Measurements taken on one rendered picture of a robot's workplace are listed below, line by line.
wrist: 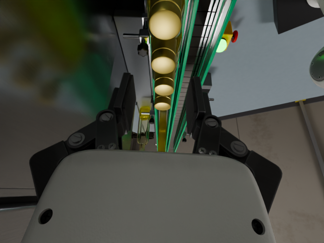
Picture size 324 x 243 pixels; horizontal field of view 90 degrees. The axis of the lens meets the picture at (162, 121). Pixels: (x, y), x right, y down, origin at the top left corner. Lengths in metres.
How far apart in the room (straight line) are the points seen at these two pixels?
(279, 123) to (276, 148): 0.39
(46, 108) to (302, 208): 2.83
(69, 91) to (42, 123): 0.06
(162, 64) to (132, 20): 0.33
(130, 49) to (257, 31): 0.48
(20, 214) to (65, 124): 0.10
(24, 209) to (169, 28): 0.23
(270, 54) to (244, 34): 0.18
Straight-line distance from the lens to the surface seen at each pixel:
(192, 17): 0.43
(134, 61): 0.65
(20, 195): 0.25
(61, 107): 0.23
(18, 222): 0.22
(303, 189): 2.86
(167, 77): 0.27
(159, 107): 0.33
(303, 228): 2.87
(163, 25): 0.19
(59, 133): 0.23
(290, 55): 0.95
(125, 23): 0.55
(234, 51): 0.83
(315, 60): 0.47
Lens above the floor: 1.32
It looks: 23 degrees down
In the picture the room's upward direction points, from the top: 177 degrees counter-clockwise
